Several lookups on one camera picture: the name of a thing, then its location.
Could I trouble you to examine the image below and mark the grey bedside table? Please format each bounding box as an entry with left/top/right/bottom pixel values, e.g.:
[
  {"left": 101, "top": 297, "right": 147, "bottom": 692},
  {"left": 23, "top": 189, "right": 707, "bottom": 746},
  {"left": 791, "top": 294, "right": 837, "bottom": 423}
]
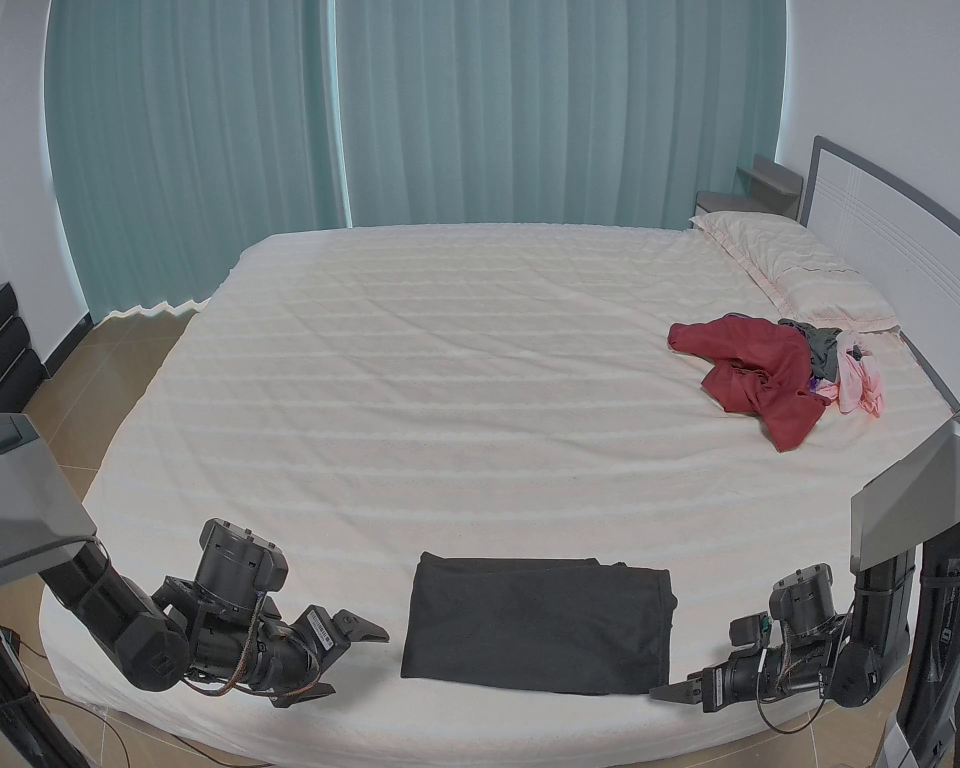
[{"left": 696, "top": 155, "right": 805, "bottom": 220}]

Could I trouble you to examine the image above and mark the black cable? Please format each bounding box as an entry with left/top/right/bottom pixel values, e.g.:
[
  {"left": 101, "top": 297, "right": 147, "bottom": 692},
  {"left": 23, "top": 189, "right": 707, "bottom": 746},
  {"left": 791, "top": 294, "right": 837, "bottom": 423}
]
[
  {"left": 182, "top": 663, "right": 275, "bottom": 700},
  {"left": 754, "top": 660, "right": 834, "bottom": 735}
]

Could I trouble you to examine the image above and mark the black chest of drawers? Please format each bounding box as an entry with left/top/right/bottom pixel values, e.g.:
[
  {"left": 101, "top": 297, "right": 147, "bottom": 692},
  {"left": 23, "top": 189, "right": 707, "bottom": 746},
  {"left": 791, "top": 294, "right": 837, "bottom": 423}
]
[{"left": 0, "top": 281, "right": 45, "bottom": 414}]

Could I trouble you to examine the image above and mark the blue-green curtain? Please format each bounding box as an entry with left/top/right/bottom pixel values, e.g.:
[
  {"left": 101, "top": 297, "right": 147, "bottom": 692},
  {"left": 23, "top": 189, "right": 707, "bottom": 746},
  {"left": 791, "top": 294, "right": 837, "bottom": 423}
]
[
  {"left": 45, "top": 0, "right": 354, "bottom": 320},
  {"left": 333, "top": 0, "right": 789, "bottom": 230}
]

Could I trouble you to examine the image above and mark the bed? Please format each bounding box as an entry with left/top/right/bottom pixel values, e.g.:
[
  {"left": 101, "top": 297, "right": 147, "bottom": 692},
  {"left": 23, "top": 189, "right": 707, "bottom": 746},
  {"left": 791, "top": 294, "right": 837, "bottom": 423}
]
[{"left": 37, "top": 135, "right": 960, "bottom": 766}]

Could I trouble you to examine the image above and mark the pink garment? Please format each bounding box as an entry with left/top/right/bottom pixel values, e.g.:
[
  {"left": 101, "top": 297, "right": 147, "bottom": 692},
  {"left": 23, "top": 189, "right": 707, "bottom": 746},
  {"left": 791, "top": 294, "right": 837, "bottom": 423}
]
[{"left": 813, "top": 330, "right": 888, "bottom": 417}]

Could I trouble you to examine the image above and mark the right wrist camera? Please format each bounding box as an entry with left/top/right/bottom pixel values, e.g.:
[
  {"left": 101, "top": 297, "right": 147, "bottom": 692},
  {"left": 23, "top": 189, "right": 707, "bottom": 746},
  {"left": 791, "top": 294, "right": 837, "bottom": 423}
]
[{"left": 729, "top": 612, "right": 775, "bottom": 649}]

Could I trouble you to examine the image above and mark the black garment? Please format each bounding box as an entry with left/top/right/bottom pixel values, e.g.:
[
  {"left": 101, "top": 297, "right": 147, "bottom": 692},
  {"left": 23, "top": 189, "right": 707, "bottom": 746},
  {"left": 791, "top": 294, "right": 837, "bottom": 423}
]
[{"left": 399, "top": 551, "right": 680, "bottom": 697}]

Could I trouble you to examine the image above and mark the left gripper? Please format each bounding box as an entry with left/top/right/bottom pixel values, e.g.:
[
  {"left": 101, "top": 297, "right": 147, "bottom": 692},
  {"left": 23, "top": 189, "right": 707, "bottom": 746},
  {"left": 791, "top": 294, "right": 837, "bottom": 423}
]
[{"left": 247, "top": 606, "right": 391, "bottom": 711}]

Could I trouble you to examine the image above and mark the cream pillow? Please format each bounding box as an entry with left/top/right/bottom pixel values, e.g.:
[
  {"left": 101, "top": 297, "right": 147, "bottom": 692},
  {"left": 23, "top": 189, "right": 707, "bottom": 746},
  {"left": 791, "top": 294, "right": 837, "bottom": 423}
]
[{"left": 688, "top": 210, "right": 901, "bottom": 333}]

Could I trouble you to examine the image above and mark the dark red garment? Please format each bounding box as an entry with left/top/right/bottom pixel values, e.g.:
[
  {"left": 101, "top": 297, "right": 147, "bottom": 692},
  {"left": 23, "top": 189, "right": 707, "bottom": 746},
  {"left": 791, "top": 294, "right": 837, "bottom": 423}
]
[{"left": 667, "top": 315, "right": 826, "bottom": 453}]

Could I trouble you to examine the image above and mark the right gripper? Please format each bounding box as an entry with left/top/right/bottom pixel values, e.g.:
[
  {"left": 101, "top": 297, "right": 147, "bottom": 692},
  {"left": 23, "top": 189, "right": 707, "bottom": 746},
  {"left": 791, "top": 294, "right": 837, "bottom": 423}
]
[{"left": 648, "top": 649, "right": 771, "bottom": 714}]

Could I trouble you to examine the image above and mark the grey garment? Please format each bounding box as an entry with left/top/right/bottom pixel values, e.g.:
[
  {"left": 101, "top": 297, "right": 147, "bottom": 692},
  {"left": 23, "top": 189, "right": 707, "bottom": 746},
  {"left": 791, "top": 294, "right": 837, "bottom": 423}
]
[{"left": 778, "top": 318, "right": 845, "bottom": 381}]

